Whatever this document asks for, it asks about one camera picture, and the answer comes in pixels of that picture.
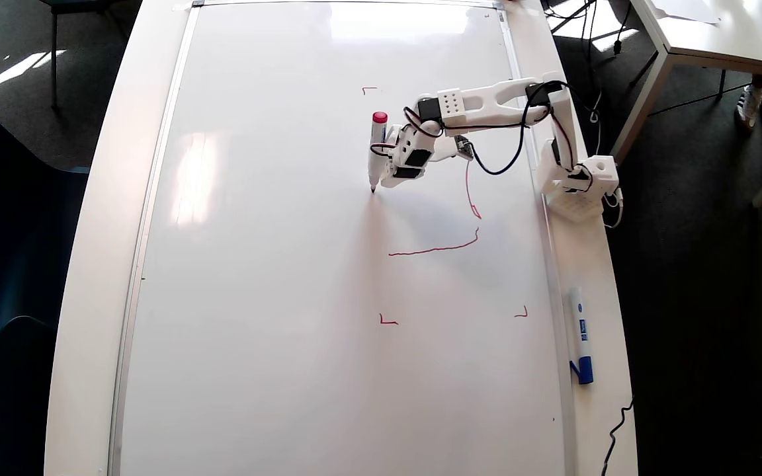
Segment white black striped sneaker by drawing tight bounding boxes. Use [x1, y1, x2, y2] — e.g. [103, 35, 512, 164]
[735, 85, 762, 130]

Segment black cable on table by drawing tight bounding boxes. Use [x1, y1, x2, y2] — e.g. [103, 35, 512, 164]
[601, 395, 634, 476]

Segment white paper sheet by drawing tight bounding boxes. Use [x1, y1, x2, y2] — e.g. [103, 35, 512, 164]
[652, 0, 720, 24]

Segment red whiteboard marker pen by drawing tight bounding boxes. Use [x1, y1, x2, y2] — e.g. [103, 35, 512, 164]
[367, 111, 389, 194]

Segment black power cable bundle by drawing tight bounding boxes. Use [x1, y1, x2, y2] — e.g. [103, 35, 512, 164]
[542, 0, 634, 125]

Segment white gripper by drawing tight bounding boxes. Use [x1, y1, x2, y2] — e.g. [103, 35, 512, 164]
[380, 122, 460, 190]

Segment thin black floor cable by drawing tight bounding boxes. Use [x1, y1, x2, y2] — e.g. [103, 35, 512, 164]
[646, 83, 752, 118]

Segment blue whiteboard marker pen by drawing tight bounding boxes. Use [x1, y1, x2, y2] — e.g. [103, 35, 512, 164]
[566, 286, 595, 385]

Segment teal chair metal legs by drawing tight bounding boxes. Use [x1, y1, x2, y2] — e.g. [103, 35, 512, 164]
[40, 0, 117, 112]

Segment large whiteboard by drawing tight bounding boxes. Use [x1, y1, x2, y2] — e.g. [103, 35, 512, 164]
[108, 0, 577, 476]

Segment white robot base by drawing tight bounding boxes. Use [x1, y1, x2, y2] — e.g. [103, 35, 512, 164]
[538, 155, 620, 223]

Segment white cable at base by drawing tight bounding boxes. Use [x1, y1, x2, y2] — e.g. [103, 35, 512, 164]
[603, 187, 624, 229]

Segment dark blue chair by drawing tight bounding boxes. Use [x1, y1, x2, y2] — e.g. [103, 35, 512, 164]
[0, 89, 91, 363]
[0, 316, 59, 476]

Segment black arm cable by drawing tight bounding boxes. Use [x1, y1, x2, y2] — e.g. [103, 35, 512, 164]
[369, 79, 605, 194]

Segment white side table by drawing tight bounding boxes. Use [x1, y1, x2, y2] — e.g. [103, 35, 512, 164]
[609, 0, 762, 208]

